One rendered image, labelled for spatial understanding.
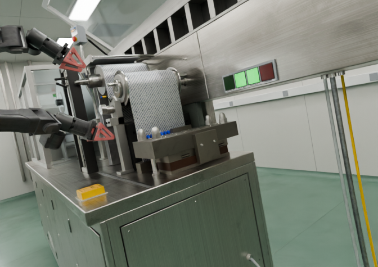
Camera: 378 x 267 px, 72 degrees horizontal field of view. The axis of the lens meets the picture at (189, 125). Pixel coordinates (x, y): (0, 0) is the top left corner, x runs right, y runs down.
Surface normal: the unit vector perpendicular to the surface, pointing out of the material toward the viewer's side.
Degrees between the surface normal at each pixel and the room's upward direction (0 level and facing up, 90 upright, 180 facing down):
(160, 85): 90
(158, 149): 90
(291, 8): 90
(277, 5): 90
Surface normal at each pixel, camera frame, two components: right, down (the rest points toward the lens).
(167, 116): 0.57, -0.07
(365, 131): -0.80, 0.18
